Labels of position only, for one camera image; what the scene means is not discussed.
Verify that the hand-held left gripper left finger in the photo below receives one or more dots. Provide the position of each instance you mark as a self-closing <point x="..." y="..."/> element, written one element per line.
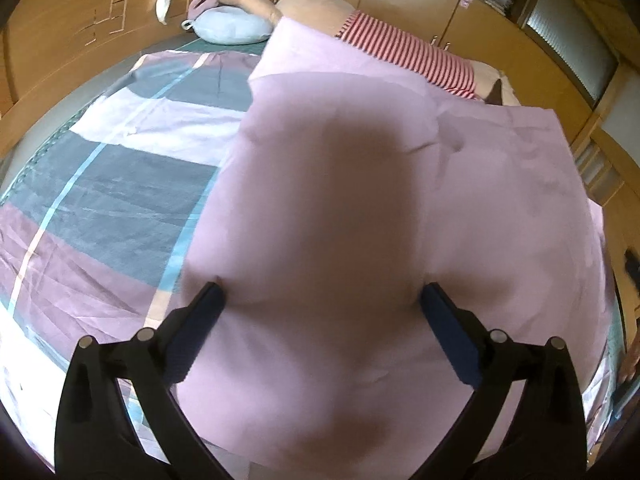
<point x="192" y="335"/>

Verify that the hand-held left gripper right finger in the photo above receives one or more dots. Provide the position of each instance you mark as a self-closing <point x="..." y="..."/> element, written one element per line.
<point x="452" y="335"/>

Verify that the pink hoodie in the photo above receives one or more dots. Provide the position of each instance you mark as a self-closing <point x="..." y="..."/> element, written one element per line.
<point x="350" y="185"/>

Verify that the checked bed sheet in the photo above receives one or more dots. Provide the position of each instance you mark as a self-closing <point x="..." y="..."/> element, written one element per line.
<point x="125" y="185"/>

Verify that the beige plush toy striped shirt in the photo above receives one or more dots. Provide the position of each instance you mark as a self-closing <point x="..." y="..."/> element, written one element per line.
<point x="400" y="45"/>

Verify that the light blue round pillow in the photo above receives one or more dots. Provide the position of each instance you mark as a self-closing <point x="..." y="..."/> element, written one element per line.
<point x="230" y="25"/>

